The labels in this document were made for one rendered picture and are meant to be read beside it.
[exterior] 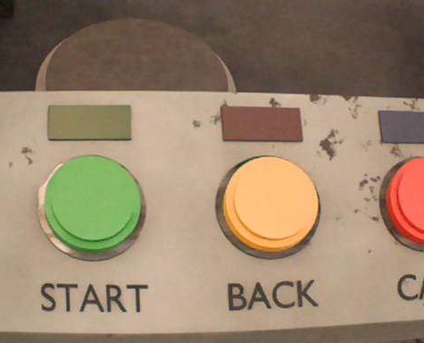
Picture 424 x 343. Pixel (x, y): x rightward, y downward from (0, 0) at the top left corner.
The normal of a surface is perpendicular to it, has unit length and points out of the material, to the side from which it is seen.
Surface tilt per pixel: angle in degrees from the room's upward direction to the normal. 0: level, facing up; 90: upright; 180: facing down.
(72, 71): 0
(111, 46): 0
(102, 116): 20
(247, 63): 0
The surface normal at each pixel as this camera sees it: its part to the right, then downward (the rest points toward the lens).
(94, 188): 0.14, -0.36
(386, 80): 0.11, -0.66
